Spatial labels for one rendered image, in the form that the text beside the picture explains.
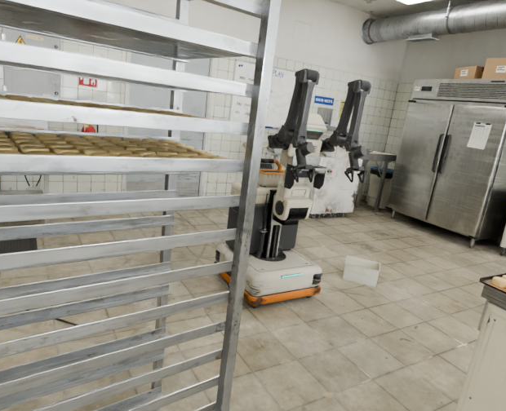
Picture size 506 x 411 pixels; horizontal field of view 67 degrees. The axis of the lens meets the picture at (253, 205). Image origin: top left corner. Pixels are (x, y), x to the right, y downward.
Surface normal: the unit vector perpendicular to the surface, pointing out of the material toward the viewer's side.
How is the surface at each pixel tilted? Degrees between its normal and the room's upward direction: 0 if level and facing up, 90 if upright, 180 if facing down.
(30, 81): 90
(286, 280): 90
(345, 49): 90
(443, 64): 90
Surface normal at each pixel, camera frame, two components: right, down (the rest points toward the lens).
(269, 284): 0.51, 0.27
